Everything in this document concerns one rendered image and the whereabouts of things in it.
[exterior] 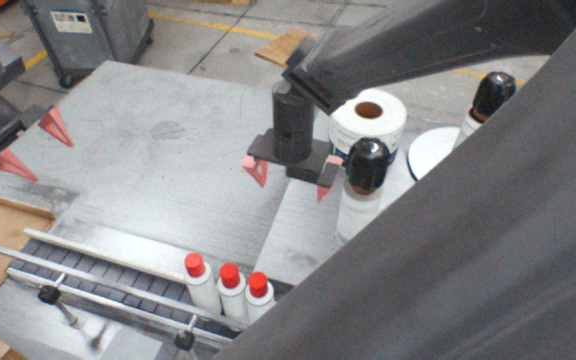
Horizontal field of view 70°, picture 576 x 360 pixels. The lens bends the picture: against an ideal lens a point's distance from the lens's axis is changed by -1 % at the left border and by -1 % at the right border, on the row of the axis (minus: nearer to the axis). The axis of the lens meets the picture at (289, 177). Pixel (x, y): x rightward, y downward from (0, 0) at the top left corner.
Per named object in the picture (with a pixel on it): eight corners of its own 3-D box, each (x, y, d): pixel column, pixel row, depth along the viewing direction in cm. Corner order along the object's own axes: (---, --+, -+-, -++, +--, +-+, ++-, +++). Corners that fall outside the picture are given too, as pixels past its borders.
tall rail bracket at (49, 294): (94, 299, 95) (66, 262, 83) (75, 329, 90) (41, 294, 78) (82, 295, 96) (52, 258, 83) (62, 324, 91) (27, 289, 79)
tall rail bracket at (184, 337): (213, 338, 89) (201, 304, 77) (199, 372, 84) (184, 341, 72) (200, 334, 90) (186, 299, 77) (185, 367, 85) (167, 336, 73)
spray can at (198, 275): (225, 302, 89) (212, 251, 74) (216, 325, 86) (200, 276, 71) (203, 296, 90) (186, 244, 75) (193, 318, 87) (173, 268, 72)
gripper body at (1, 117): (45, 109, 75) (9, 77, 72) (2, 144, 69) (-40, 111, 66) (33, 121, 79) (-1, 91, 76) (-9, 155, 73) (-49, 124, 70)
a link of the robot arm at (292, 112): (264, 90, 51) (308, 100, 50) (284, 62, 56) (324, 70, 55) (266, 132, 56) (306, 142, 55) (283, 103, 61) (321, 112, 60)
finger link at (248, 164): (259, 168, 72) (257, 126, 65) (298, 178, 70) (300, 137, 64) (243, 196, 68) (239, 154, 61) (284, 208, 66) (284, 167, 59)
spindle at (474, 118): (480, 156, 118) (521, 69, 97) (480, 178, 112) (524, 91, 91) (448, 150, 120) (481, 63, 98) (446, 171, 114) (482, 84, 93)
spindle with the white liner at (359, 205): (374, 225, 103) (397, 135, 81) (368, 255, 97) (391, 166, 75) (339, 216, 105) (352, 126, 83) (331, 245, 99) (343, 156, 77)
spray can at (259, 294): (279, 320, 87) (277, 270, 72) (271, 344, 83) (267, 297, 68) (255, 313, 88) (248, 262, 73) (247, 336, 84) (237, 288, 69)
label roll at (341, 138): (316, 159, 119) (318, 120, 108) (343, 119, 131) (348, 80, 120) (383, 183, 112) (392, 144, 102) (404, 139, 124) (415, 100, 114)
